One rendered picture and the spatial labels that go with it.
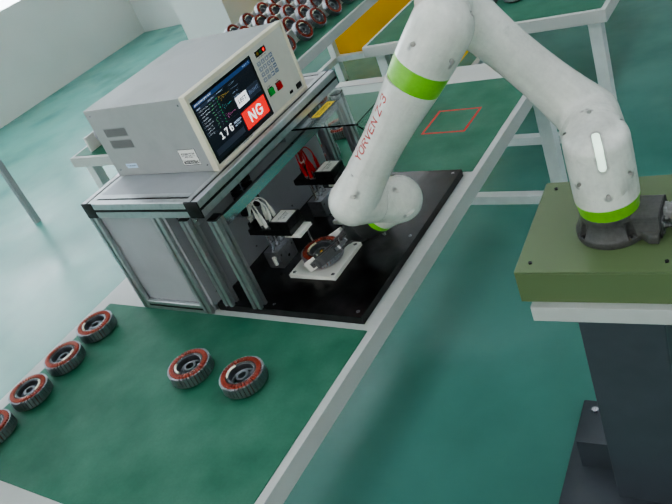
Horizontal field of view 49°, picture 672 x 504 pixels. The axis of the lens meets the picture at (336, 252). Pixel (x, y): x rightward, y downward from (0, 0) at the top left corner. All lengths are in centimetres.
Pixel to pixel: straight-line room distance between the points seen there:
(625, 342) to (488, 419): 82
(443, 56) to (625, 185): 45
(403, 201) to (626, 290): 50
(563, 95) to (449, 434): 125
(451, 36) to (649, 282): 62
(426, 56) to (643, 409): 100
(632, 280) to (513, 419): 99
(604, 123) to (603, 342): 51
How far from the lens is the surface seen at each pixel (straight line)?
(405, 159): 239
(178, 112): 185
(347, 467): 251
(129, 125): 200
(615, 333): 175
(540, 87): 162
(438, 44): 138
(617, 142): 151
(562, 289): 162
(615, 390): 189
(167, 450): 172
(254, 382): 170
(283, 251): 204
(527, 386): 254
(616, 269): 157
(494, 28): 157
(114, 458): 180
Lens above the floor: 180
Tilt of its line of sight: 31 degrees down
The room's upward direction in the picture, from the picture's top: 23 degrees counter-clockwise
